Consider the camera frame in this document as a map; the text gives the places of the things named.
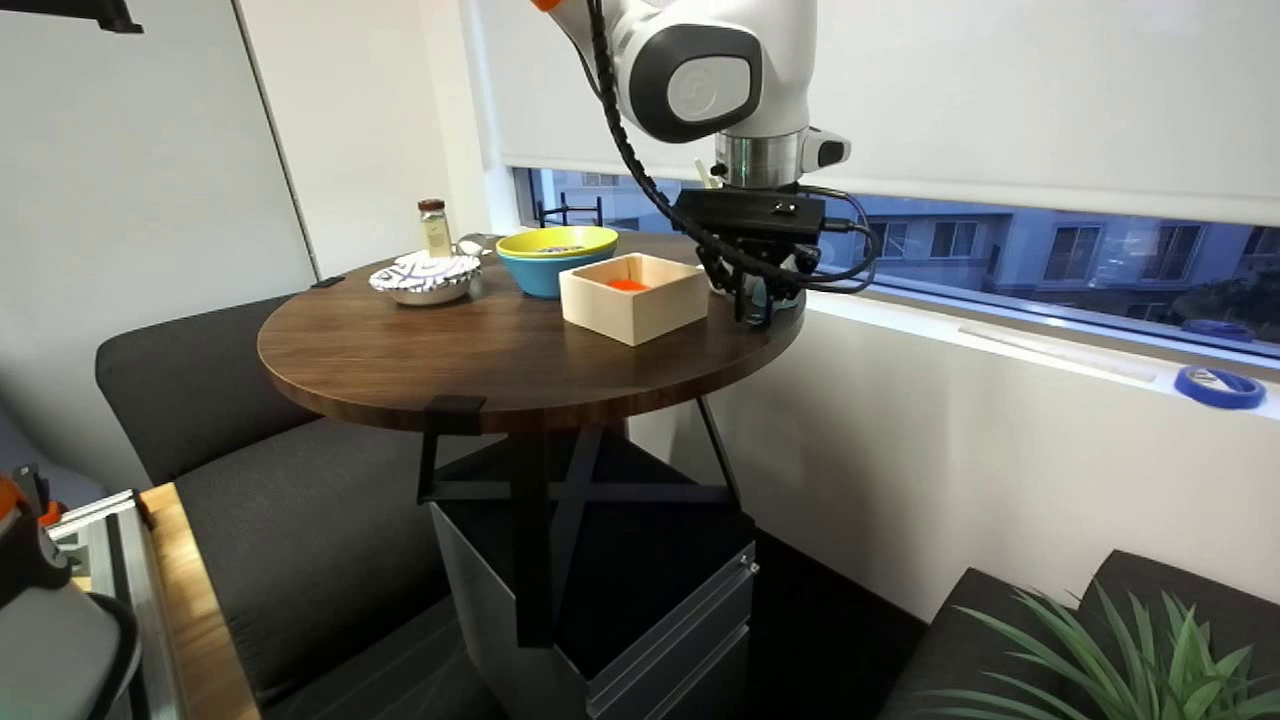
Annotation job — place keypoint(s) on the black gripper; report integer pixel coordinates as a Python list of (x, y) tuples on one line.
[(765, 226)]

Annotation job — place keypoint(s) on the light wooden box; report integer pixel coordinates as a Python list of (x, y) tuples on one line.
[(632, 299)]

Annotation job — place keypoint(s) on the blue and yellow bowl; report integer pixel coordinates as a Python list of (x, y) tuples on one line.
[(538, 258)]

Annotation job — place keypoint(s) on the round dark wooden table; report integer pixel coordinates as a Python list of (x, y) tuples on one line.
[(502, 364)]

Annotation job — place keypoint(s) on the small brown-lidded jar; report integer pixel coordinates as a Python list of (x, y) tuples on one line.
[(432, 220)]

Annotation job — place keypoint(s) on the patterned paper plate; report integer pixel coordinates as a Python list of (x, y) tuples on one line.
[(420, 283)]

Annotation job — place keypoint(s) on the white roller window blind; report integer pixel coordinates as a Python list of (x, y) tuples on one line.
[(1109, 106)]

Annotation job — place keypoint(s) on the blue tape roll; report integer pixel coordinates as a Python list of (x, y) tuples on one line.
[(1223, 388)]

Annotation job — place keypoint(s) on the green potted plant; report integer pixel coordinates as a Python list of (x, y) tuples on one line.
[(1140, 666)]

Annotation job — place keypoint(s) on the dark grey bench sofa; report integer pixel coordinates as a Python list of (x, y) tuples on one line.
[(319, 550)]

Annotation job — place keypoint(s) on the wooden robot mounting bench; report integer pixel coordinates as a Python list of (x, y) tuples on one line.
[(140, 550)]

